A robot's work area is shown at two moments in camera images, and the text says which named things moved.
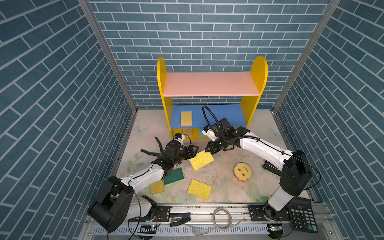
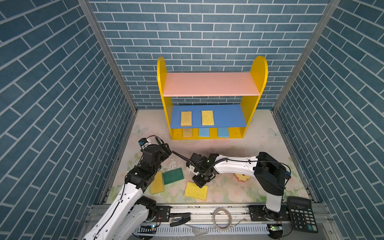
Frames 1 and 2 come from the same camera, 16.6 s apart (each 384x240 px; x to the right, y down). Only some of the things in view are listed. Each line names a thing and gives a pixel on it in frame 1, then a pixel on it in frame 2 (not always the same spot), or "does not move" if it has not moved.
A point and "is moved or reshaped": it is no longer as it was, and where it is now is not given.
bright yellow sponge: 199,189 is moved or reshaped
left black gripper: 189,149 -> 164,151
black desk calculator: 302,215 does not move
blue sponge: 201,134 does not move
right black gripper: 212,149 -> 199,183
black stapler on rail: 178,218 does not move
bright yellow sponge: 201,159 is moved or reshaped
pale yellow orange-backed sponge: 188,131 does not move
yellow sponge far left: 157,187 does not move
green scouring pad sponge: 176,175 does not move
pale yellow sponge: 186,118 does not move
